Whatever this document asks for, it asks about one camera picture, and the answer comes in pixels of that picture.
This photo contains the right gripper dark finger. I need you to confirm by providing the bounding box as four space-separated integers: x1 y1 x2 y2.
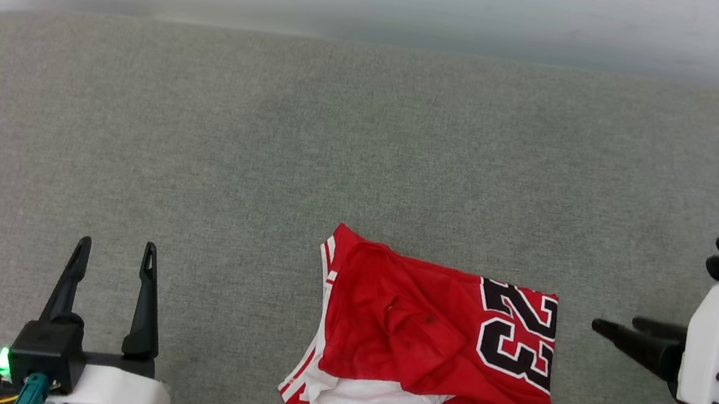
629 315 690 345
584 317 687 385

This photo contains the teal left camera cable plug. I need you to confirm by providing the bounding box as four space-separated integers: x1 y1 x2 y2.
14 371 54 404

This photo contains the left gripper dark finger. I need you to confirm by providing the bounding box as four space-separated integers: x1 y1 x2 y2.
38 231 97 330
120 240 176 364

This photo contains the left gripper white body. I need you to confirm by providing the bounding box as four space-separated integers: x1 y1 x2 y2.
50 344 178 404

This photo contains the grey fabric sofa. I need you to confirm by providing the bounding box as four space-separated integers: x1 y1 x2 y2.
0 0 719 404

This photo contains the red white basketball jersey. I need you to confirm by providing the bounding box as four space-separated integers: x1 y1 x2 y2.
276 217 577 404

